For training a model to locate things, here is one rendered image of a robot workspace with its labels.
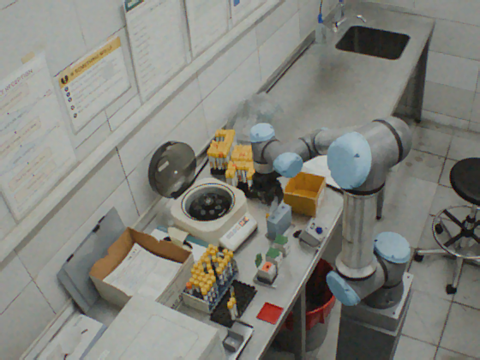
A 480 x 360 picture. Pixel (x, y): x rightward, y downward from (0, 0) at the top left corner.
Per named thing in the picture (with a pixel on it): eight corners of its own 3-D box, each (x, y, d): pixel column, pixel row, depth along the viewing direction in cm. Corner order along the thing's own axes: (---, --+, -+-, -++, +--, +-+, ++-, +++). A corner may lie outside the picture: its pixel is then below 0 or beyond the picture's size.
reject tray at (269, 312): (274, 325, 158) (274, 323, 158) (255, 317, 161) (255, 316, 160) (284, 309, 162) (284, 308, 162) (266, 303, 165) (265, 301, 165)
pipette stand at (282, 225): (280, 243, 183) (279, 225, 177) (264, 237, 187) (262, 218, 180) (295, 226, 189) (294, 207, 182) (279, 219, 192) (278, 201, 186)
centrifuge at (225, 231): (226, 262, 180) (221, 240, 172) (167, 230, 195) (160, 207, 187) (266, 221, 193) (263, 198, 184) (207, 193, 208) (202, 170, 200)
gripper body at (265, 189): (249, 200, 169) (246, 172, 161) (264, 184, 173) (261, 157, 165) (268, 207, 165) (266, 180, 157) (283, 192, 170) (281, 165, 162)
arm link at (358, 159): (386, 292, 140) (405, 131, 107) (348, 318, 134) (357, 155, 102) (360, 270, 148) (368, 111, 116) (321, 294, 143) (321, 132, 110)
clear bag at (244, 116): (257, 155, 222) (253, 121, 209) (219, 153, 226) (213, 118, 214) (270, 122, 240) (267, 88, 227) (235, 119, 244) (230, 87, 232)
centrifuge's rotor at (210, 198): (213, 235, 183) (210, 221, 178) (182, 219, 191) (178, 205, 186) (239, 209, 191) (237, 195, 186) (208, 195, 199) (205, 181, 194)
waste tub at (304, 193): (315, 219, 190) (315, 200, 184) (283, 211, 195) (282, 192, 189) (326, 195, 199) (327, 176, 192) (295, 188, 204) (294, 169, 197)
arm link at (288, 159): (314, 148, 145) (291, 131, 152) (282, 163, 141) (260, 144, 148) (313, 170, 150) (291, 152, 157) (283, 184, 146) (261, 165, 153)
